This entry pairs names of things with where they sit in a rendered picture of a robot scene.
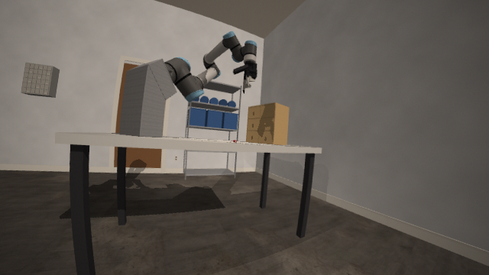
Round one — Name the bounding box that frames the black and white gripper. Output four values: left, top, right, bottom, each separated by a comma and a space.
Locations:
243, 61, 257, 93

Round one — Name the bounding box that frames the tan wooden chest of drawers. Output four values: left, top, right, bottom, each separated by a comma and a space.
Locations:
247, 102, 289, 145

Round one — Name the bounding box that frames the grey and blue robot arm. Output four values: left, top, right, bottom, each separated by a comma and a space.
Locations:
165, 31, 257, 102

